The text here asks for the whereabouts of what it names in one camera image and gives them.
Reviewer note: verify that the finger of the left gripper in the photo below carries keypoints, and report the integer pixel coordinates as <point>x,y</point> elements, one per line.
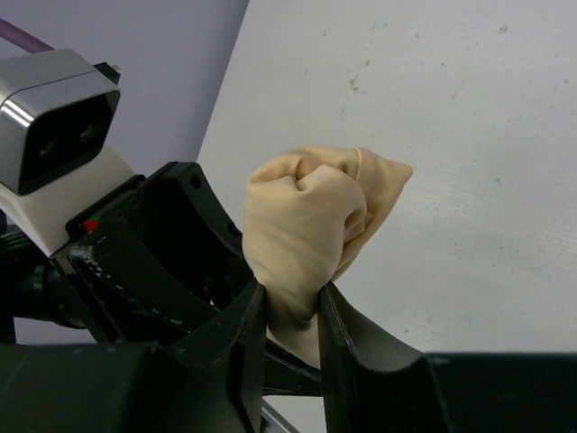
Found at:
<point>198,267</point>

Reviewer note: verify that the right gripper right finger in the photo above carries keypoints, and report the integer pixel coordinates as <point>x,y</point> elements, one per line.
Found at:
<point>371,380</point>

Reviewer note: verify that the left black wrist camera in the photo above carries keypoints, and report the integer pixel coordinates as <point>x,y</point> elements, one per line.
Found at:
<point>56,112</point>

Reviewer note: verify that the beige underwear with navy trim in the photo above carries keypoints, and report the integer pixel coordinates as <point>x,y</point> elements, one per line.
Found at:
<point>306,216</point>

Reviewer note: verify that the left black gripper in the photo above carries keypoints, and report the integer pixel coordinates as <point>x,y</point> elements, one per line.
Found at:
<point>91,281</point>

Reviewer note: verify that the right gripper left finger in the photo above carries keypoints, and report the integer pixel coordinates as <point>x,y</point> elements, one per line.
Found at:
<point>212,380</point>

